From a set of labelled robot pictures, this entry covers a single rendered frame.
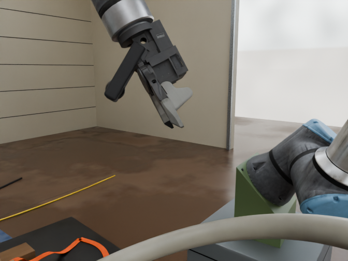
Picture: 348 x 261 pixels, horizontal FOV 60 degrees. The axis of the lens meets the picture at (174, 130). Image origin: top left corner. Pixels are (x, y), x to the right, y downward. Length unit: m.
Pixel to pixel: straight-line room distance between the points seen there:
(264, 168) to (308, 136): 0.17
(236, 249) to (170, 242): 0.60
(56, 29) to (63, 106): 1.65
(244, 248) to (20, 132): 6.11
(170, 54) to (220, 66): 4.89
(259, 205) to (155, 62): 0.64
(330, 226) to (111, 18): 0.46
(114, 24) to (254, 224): 0.40
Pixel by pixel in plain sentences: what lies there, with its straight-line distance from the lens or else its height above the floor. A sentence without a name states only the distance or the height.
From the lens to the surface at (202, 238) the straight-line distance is 0.44.
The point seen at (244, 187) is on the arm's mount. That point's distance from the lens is 1.03.
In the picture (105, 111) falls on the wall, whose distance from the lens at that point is 7.49.
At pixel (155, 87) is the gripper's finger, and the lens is 0.52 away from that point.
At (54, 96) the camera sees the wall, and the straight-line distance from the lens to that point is 7.11.
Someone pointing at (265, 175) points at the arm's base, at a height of 1.07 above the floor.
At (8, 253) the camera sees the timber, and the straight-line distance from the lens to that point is 2.59.
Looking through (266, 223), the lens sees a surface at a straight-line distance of 0.40.
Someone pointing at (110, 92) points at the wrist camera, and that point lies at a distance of 0.56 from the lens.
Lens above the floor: 1.41
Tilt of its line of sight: 11 degrees down
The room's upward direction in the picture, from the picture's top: straight up
